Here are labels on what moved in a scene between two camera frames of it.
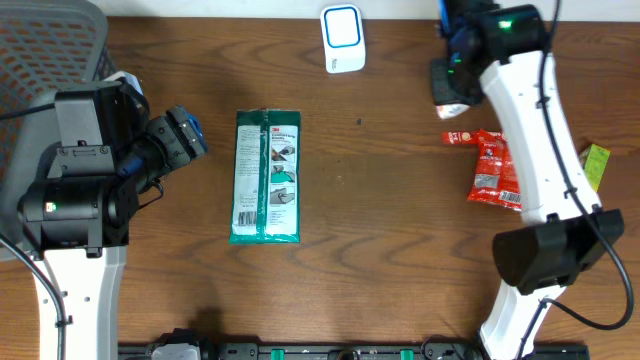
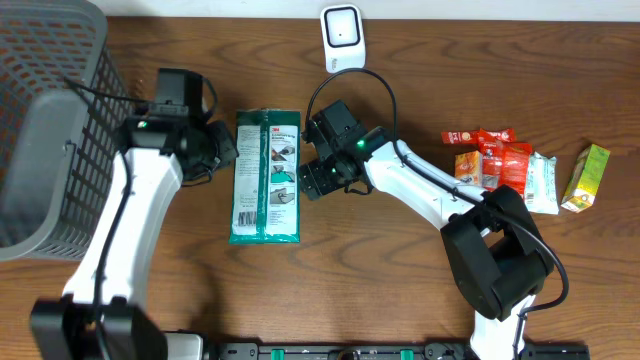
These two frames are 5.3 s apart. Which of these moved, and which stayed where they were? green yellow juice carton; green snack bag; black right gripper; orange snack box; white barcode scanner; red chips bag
Moved: orange snack box; black right gripper
Stayed: green snack bag; red chips bag; green yellow juice carton; white barcode scanner
